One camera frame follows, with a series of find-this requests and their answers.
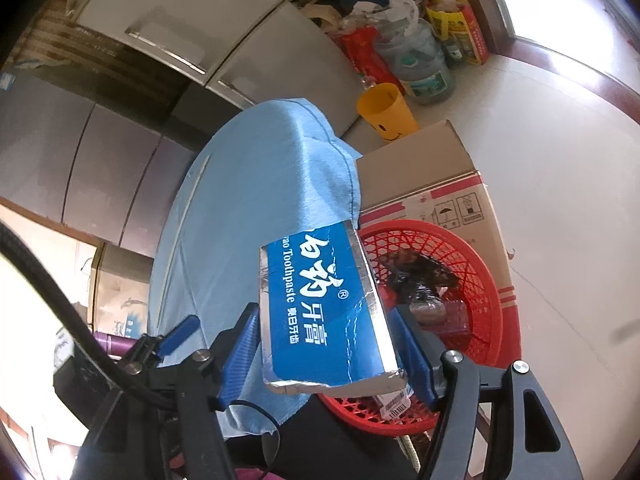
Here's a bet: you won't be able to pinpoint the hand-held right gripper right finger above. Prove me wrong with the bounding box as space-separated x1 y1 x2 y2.
390 305 583 480

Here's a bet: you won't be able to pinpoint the black plastic bag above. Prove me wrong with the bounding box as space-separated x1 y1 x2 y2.
387 255 453 306

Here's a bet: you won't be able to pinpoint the thick black sleeved cable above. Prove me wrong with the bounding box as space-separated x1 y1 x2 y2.
0 222 178 408

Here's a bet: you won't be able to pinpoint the red white carton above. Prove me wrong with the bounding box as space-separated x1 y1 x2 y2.
380 392 413 417

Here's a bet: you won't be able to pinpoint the yellow smiley bin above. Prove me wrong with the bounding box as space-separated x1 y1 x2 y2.
356 82 418 142

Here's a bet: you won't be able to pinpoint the red mesh basket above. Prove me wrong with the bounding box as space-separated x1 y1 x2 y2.
320 217 506 436

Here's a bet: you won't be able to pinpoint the blue tablecloth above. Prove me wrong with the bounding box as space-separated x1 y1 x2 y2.
147 97 363 438

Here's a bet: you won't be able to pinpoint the cardboard box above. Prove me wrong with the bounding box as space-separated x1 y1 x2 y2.
355 120 521 401

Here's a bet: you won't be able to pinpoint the large water jug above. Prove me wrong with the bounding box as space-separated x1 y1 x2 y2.
374 17 457 106

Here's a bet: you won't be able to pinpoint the purple thermos bottle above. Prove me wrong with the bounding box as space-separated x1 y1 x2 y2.
97 332 138 358

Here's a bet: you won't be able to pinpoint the clear plastic box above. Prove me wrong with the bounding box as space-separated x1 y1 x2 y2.
410 297 473 336

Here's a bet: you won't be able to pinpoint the yellow shopping bag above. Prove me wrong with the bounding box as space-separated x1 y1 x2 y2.
426 0 490 66

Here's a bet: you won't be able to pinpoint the blue toothpaste box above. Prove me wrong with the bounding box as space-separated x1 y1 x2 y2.
257 220 406 395

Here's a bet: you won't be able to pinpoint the grey three-door refrigerator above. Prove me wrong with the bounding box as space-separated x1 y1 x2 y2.
0 72 201 261

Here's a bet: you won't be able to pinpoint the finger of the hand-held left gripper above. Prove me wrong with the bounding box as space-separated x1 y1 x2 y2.
127 314 202 363

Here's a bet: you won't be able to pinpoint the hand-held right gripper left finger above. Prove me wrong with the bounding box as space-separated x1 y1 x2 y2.
75 302 262 480

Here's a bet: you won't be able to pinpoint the large red plastic bag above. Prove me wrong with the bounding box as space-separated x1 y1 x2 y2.
340 27 401 91

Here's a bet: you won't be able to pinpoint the pile of white bags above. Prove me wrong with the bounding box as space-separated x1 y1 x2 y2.
350 0 431 26

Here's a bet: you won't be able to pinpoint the silver two-door refrigerator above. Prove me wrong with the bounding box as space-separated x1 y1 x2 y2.
52 0 368 136

